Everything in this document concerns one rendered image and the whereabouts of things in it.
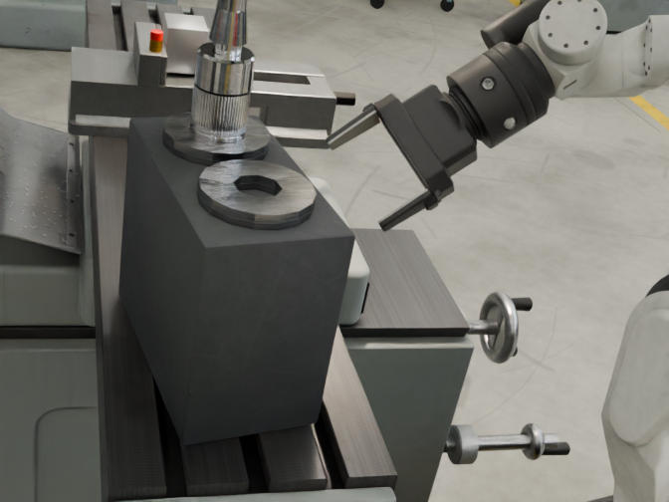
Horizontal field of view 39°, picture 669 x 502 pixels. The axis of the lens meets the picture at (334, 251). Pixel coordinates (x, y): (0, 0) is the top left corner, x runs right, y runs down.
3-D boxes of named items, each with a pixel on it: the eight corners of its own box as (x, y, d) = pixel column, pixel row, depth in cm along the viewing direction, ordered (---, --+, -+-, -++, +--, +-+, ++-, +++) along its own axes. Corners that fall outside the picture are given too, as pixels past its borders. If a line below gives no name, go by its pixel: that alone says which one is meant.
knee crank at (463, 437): (557, 440, 154) (567, 412, 151) (573, 467, 150) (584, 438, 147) (433, 445, 148) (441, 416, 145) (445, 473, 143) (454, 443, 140)
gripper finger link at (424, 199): (376, 219, 95) (428, 186, 95) (380, 227, 98) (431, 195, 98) (384, 232, 95) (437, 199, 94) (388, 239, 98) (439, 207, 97)
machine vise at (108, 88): (311, 106, 141) (322, 35, 135) (333, 149, 129) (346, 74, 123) (68, 89, 131) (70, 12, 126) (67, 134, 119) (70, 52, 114)
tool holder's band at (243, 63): (266, 69, 77) (268, 58, 76) (220, 77, 73) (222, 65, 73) (229, 49, 79) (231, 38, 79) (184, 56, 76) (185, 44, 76)
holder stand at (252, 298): (235, 282, 96) (260, 101, 86) (320, 424, 80) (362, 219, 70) (116, 294, 91) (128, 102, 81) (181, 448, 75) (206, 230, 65)
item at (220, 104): (257, 136, 79) (266, 69, 77) (212, 146, 76) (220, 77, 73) (222, 115, 82) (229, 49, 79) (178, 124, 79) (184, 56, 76)
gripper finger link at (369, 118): (333, 152, 101) (382, 122, 100) (328, 142, 98) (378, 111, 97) (326, 140, 101) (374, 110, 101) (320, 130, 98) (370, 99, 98)
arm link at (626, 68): (534, 100, 102) (664, 99, 100) (537, 67, 94) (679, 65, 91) (535, 44, 104) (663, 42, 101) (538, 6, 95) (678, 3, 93)
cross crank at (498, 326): (500, 335, 162) (518, 277, 156) (527, 377, 152) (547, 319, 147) (413, 335, 158) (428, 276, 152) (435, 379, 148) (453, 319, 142)
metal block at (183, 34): (199, 59, 129) (203, 16, 126) (204, 75, 124) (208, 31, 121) (160, 56, 127) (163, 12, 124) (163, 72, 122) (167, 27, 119)
